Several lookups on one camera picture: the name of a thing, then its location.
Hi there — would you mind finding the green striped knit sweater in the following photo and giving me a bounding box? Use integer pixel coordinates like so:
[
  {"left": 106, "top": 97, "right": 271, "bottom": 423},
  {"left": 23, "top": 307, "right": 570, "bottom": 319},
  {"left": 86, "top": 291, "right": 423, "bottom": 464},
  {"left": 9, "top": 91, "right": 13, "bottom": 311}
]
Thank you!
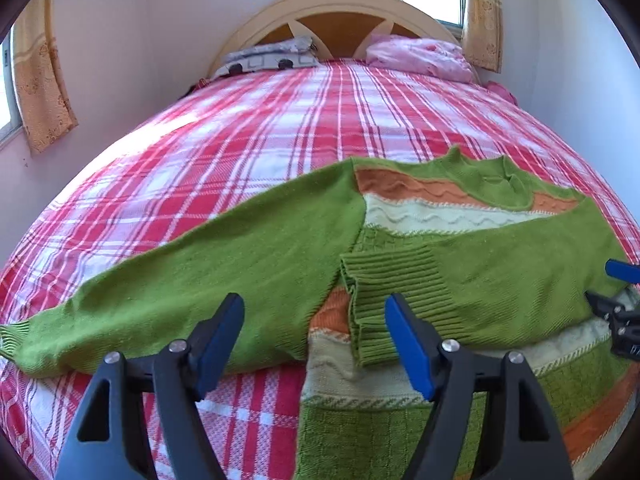
[{"left": 1, "top": 148, "right": 639, "bottom": 479}]

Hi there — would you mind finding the dark clothing beside bed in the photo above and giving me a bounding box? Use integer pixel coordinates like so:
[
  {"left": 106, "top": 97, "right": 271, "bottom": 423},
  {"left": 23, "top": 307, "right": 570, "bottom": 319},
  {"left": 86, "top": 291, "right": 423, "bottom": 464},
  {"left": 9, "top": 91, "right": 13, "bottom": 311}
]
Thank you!
[{"left": 182, "top": 78, "right": 210, "bottom": 99}]

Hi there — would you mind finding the pink cloth beside bed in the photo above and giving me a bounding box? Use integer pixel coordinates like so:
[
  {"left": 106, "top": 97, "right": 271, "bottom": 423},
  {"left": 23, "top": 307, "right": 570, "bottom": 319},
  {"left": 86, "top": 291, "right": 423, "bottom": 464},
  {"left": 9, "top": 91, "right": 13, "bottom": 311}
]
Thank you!
[{"left": 485, "top": 80, "right": 518, "bottom": 106}]

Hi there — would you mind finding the pink floral pillow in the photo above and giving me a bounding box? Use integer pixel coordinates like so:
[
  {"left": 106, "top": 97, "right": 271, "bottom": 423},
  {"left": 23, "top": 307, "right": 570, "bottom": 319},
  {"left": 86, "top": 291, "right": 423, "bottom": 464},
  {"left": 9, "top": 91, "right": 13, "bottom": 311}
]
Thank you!
[{"left": 364, "top": 35, "right": 478, "bottom": 84}]

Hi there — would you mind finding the yellow curtain right of window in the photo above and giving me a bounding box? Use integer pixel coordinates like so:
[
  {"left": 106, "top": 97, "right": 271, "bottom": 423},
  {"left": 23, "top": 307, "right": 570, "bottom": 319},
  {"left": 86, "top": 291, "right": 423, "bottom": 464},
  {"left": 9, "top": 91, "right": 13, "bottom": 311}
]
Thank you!
[{"left": 462, "top": 0, "right": 503, "bottom": 73}]

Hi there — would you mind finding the red white plaid bedsheet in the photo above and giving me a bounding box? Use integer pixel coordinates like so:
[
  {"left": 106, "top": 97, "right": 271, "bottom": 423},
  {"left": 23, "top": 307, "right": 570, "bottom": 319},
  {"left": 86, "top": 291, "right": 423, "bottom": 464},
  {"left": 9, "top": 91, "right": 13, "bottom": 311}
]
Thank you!
[{"left": 1, "top": 61, "right": 639, "bottom": 479}]

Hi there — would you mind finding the yellow curtain side window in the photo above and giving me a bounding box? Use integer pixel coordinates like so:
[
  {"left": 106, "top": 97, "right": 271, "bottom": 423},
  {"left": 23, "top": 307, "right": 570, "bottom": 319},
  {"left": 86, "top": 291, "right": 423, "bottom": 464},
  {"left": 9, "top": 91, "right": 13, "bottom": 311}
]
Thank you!
[{"left": 12, "top": 0, "right": 78, "bottom": 154}]

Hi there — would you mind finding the cream wooden arched headboard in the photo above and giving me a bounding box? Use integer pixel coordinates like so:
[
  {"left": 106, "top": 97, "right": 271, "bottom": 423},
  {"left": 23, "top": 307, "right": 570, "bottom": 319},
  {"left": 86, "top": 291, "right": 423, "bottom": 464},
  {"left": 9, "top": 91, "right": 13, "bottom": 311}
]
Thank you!
[{"left": 207, "top": 0, "right": 458, "bottom": 77}]

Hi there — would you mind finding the grey patterned pillow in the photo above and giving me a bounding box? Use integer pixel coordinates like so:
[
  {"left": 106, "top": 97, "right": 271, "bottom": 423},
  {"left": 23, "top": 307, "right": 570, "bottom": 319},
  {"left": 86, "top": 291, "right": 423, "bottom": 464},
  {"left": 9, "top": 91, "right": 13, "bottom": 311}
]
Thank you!
[{"left": 210, "top": 36, "right": 320, "bottom": 79}]

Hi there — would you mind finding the side window aluminium frame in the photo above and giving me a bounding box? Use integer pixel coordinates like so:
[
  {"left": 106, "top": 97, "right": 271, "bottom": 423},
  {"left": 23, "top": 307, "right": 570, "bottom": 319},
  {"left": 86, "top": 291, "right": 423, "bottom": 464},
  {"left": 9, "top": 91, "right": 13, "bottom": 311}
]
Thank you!
[{"left": 0, "top": 29, "right": 23, "bottom": 146}]

